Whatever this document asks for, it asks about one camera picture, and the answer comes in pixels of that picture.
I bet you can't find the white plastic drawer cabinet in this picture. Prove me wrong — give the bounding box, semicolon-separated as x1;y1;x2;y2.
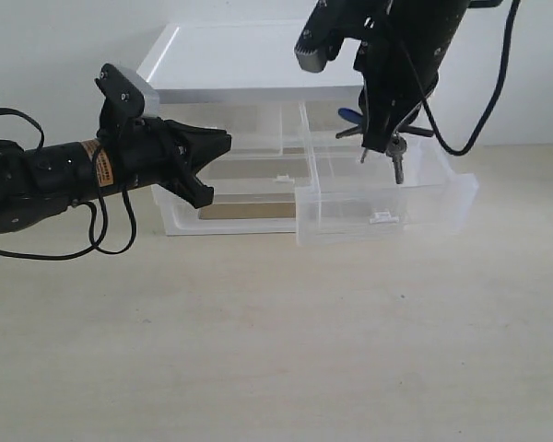
139;22;362;236

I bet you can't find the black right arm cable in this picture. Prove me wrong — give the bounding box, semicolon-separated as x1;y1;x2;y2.
386;0;522;156

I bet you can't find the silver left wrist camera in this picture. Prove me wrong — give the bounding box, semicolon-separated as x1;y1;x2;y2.
95;64;160;123

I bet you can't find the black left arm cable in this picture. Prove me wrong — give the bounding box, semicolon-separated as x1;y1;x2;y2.
0;108;137;260

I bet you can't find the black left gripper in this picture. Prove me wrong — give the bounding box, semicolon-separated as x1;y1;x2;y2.
94;117;232;207

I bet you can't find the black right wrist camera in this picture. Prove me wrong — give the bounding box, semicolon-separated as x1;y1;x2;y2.
294;0;368;74

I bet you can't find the key bunch with blue tag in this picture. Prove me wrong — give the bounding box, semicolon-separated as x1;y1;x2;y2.
335;108;434;185

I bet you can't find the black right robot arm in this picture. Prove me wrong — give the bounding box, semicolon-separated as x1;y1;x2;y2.
355;0;469;153

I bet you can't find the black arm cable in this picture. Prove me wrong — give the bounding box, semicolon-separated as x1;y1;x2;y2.
0;108;137;260
386;0;522;156

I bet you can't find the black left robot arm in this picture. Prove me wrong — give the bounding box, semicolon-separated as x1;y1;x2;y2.
0;118;232;234

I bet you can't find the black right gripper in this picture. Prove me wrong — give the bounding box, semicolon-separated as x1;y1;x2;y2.
354;41;438;152

